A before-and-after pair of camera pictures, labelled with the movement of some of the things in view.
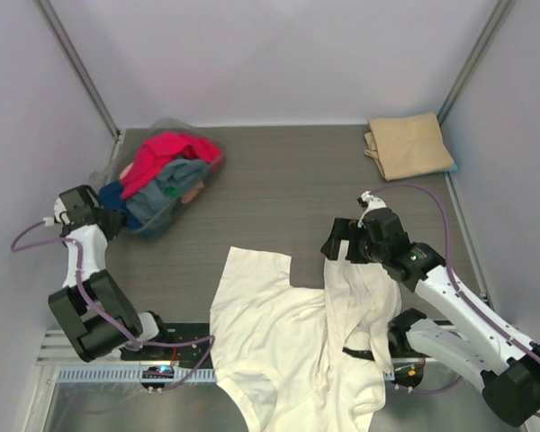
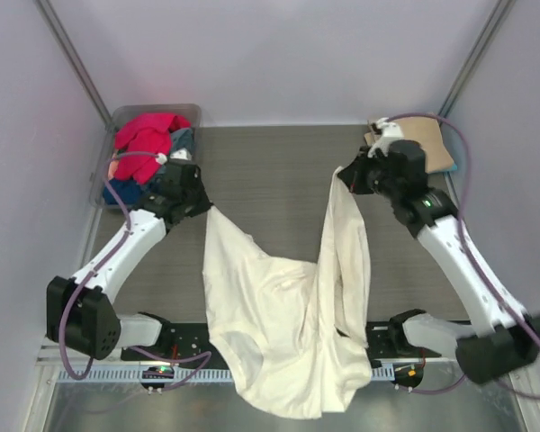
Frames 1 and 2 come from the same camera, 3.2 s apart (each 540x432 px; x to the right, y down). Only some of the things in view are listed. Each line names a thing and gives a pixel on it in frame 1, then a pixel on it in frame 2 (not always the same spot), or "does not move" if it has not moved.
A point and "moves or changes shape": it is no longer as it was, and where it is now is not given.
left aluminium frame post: [76, 63] does not move
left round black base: [157, 372] does not move
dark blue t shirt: [110, 196] does not move
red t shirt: [156, 152] -> [145, 133]
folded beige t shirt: [409, 145] does not move
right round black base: [409, 373] does not move
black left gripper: [112, 220] -> [191, 198]
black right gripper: [342, 243] -> [357, 171]
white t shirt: [298, 359] moves or changes shape
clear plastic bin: [156, 175] -> [97, 190]
